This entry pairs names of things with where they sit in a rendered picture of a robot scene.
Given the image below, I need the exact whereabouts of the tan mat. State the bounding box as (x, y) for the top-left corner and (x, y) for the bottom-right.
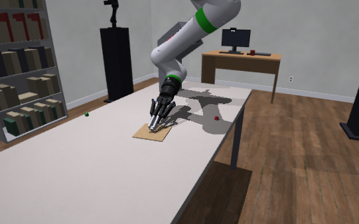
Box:
(132, 123), (172, 142)

